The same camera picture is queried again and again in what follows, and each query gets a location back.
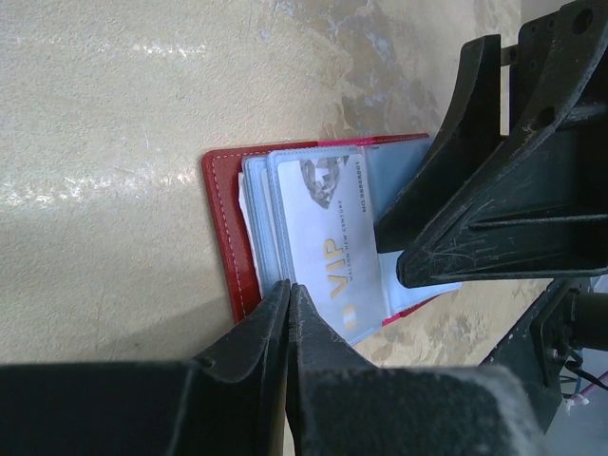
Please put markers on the red leather card holder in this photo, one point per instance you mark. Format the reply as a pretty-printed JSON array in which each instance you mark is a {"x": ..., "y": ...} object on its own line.
[{"x": 245, "y": 202}]

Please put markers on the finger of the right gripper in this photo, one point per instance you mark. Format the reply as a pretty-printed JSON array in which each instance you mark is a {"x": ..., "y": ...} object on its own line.
[{"x": 470, "y": 132}]

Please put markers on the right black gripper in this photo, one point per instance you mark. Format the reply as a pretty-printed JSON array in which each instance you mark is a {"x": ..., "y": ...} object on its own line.
[{"x": 537, "y": 207}]

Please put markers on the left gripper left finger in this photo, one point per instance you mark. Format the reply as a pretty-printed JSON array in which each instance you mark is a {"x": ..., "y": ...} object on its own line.
[{"x": 227, "y": 400}]

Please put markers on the silver VIP card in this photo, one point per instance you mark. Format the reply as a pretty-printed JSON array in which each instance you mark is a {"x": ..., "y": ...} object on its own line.
[{"x": 327, "y": 217}]

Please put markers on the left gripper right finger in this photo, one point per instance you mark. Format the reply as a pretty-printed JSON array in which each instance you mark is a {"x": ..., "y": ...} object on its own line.
[{"x": 338, "y": 403}]

